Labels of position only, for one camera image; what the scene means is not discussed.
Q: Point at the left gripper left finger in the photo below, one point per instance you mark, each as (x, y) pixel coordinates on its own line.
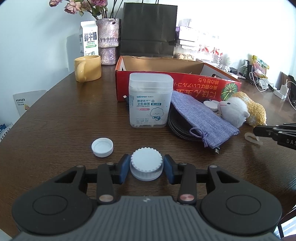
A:
(109, 174)

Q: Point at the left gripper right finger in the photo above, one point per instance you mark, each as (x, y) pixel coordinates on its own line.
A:
(185, 175)

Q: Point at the small translucent white clip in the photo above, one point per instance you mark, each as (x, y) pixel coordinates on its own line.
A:
(253, 138)

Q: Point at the white ridged jar lid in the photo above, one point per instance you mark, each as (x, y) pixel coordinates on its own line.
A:
(146, 164)

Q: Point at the white sheep plush toy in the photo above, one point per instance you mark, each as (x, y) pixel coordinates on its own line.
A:
(239, 109)

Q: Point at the purple fabric drawstring pouch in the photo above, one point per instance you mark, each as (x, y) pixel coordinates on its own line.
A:
(211, 129)

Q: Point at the cotton swab plastic box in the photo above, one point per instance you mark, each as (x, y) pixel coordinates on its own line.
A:
(149, 99)

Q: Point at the white bottle cap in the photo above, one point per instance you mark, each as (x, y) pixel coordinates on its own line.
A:
(102, 147)

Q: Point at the colourful snack packet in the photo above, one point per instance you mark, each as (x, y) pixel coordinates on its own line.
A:
(259, 67)

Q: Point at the red cardboard box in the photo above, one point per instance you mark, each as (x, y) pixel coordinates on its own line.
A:
(197, 79)

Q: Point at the yellow ceramic mug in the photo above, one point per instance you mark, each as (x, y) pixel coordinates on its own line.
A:
(87, 68)

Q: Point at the blue white leaflets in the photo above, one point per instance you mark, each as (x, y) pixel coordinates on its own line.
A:
(4, 129)

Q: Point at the clear jar of seeds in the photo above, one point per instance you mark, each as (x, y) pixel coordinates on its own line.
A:
(184, 52)

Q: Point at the white milk carton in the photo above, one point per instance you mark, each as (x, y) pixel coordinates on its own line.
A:
(88, 41)

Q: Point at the purple glitter vase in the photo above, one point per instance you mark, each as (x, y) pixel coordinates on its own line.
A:
(108, 39)

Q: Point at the black paper shopping bag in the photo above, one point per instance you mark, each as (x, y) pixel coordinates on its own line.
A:
(148, 30)

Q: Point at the dried pink rose bouquet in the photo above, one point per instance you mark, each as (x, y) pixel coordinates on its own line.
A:
(97, 8)

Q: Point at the white charger with cable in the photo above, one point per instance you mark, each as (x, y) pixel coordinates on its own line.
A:
(284, 92)

